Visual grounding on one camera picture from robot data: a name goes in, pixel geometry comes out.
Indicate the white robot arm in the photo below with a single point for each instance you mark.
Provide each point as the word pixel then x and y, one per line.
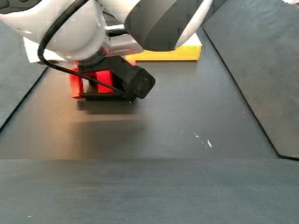
pixel 159 24

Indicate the red puzzle block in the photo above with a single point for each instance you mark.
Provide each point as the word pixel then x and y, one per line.
pixel 78 83

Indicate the yellow wooden board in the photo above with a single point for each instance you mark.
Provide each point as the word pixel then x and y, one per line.
pixel 188 52

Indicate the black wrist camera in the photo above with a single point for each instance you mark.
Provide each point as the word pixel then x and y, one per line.
pixel 120 78

